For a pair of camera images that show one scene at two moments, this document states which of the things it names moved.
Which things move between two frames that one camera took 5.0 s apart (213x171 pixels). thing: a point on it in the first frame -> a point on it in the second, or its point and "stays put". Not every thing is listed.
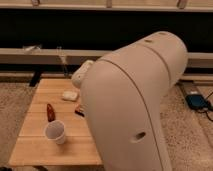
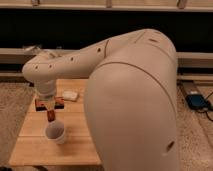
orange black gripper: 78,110 -> 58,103
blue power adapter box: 196,101 stays put
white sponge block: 70,95 stays put
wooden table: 33,148 stays put
